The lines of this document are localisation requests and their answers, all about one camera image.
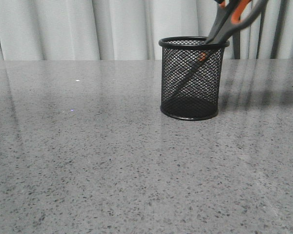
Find grey orange scissors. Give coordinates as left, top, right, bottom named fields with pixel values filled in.
left=171, top=0, right=268, bottom=97

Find black mesh pen bucket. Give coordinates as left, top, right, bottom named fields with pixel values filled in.
left=159, top=36, right=230, bottom=121

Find white pleated curtain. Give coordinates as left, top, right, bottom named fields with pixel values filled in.
left=0, top=0, right=293, bottom=60

